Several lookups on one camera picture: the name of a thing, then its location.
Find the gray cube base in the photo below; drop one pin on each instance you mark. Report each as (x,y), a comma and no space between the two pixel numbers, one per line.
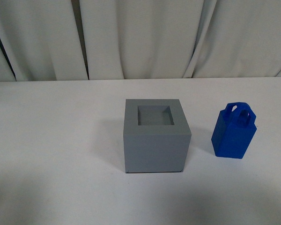
(156,136)

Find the blue handled block part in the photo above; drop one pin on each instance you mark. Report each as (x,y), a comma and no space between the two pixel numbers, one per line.
(234,130)

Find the white pleated curtain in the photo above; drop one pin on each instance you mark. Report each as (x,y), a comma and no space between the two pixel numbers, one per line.
(51,40)

